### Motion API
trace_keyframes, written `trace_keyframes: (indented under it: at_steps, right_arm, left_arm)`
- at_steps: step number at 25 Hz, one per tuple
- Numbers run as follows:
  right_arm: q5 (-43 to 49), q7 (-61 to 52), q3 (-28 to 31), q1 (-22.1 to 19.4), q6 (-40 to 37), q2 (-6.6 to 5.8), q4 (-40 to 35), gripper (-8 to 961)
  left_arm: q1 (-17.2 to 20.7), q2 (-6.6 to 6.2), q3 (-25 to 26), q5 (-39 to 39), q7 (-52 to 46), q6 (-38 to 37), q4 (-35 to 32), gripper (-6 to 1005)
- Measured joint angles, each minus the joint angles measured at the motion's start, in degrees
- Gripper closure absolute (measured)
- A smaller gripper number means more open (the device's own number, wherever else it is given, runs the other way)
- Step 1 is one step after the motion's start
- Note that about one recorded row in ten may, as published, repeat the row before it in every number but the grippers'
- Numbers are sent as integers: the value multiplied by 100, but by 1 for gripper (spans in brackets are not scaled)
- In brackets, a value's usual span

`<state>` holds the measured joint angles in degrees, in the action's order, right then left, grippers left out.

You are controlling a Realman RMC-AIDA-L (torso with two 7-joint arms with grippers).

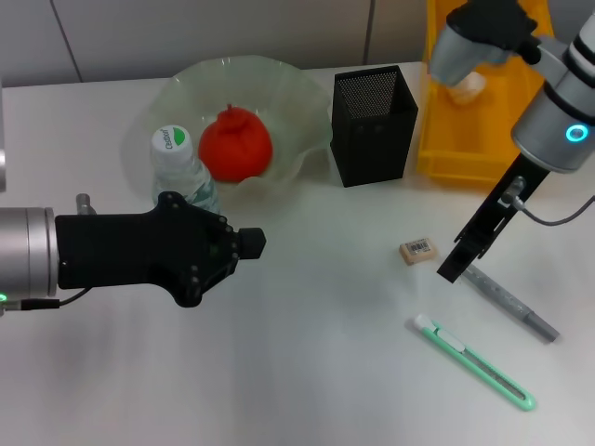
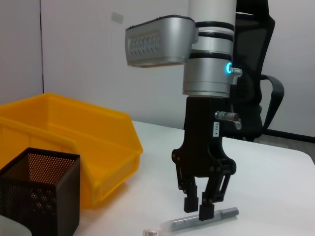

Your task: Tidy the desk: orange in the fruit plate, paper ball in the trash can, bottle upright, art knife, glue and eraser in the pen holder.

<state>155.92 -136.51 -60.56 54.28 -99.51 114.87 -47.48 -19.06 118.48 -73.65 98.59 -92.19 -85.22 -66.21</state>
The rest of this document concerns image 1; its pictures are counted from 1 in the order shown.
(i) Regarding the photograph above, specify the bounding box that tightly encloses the black mesh pen holder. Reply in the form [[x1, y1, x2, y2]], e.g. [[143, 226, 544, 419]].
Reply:
[[329, 64, 419, 189]]

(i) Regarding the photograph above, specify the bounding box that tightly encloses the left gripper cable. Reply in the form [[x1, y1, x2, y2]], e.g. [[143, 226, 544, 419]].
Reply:
[[18, 287, 92, 310]]

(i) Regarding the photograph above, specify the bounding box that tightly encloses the green utility knife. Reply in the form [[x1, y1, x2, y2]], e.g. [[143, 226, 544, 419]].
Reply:
[[412, 314, 538, 413]]

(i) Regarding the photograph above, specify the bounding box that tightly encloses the grey marker pen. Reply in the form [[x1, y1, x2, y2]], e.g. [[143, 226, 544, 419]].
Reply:
[[461, 264, 561, 345]]

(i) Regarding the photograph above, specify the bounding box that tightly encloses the green wavy glass fruit bowl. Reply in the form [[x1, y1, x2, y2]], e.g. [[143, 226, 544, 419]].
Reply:
[[121, 55, 337, 216]]

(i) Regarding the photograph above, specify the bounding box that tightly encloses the white paper ball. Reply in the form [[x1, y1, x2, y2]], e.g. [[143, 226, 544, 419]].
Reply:
[[447, 72, 487, 108]]

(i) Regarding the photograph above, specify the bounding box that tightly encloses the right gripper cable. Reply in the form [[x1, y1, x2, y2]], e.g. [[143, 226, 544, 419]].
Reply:
[[503, 178, 595, 229]]

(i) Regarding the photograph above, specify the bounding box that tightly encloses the yellow plastic bin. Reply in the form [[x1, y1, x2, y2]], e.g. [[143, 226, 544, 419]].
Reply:
[[415, 0, 560, 182]]

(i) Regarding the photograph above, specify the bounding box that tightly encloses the beige barcode eraser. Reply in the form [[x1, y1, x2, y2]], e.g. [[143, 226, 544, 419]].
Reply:
[[398, 236, 440, 268]]

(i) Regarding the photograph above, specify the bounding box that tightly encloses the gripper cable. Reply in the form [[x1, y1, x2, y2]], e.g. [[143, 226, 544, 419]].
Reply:
[[503, 178, 595, 229], [18, 287, 92, 310]]

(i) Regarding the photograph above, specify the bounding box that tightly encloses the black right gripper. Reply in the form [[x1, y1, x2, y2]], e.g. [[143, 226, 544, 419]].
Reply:
[[436, 152, 553, 285]]

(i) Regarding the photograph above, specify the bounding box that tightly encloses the orange fruit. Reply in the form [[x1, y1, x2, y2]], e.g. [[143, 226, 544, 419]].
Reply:
[[197, 103, 275, 184]]

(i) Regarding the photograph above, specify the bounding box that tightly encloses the clear green-label water bottle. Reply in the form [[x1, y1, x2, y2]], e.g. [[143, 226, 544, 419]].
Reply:
[[150, 124, 222, 216]]

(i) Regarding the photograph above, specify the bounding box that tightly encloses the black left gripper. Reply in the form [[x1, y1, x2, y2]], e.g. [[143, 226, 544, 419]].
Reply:
[[54, 190, 268, 309]]

